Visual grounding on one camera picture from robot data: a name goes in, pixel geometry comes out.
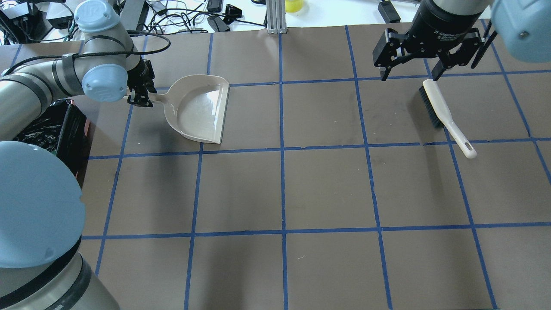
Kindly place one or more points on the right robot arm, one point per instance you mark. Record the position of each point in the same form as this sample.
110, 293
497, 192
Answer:
523, 25

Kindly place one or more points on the aluminium frame post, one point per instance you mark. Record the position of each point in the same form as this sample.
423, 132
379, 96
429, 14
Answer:
276, 20

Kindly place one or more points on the beige plastic dustpan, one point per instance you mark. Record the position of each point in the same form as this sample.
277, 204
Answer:
195, 107

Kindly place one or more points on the black trash bin bag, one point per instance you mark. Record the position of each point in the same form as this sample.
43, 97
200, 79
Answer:
61, 131

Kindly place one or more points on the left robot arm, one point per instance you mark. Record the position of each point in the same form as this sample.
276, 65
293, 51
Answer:
42, 216

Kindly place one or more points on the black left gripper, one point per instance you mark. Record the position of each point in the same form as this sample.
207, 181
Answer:
138, 79

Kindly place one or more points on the beige hand brush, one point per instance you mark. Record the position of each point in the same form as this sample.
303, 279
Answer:
441, 117

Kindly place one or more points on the yellow tape roll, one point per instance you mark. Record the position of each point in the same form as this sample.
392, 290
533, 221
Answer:
293, 5

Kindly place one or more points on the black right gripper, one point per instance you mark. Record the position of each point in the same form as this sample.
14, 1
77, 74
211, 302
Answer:
440, 25

